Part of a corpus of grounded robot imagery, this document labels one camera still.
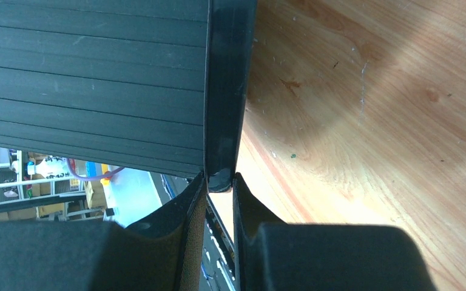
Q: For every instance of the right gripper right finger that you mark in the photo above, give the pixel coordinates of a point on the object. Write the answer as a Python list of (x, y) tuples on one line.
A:
[(271, 254)]

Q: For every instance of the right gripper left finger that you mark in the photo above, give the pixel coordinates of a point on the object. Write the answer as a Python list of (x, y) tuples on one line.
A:
[(161, 251)]

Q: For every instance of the black ribbed bin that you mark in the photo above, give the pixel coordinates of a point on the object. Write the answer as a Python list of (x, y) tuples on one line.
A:
[(151, 85)]

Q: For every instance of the background shelf with clutter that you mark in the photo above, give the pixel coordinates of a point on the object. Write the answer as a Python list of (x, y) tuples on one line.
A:
[(35, 186)]

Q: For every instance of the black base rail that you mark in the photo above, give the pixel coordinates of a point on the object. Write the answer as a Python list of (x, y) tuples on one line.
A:
[(217, 265)]

